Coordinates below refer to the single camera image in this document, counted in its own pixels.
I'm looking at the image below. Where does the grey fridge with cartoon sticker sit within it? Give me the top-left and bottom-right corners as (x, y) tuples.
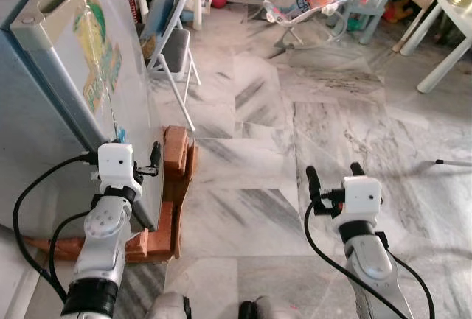
(0, 0), (164, 231)

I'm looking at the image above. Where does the red brick stack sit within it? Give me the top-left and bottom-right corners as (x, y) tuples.
(162, 125), (190, 181)

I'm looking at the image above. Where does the brown wooden board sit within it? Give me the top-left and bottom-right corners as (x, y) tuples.
(151, 142), (198, 262)

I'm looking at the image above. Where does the white folding chair grey seat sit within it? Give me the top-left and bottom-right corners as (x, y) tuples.
(137, 0), (201, 132)

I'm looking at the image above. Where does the yellow green cartoon sticker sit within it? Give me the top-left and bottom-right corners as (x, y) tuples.
(72, 0), (125, 113)

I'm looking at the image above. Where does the grey right robot leg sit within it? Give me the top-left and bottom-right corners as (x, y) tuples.
(238, 298), (290, 319)

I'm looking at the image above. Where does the grey robot leg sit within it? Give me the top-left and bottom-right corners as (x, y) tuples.
(238, 298), (290, 319)
(146, 292), (194, 319)

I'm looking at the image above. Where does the white table with round legs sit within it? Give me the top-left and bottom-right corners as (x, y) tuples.
(417, 0), (472, 95)

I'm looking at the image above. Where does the grey left robot leg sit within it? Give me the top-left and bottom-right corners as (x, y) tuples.
(146, 292), (194, 319)

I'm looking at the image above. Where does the beige wooden chair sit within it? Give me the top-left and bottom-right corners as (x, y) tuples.
(391, 0), (472, 55)

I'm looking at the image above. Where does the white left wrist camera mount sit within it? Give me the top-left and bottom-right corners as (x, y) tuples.
(97, 142), (144, 200)

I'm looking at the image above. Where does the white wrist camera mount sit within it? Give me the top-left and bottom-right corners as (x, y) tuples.
(340, 176), (384, 221)
(97, 142), (144, 200)

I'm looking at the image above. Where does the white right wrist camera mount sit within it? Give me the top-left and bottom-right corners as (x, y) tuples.
(340, 176), (384, 221)

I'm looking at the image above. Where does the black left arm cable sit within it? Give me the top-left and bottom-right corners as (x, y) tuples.
(48, 210), (100, 294)
(13, 153), (101, 301)

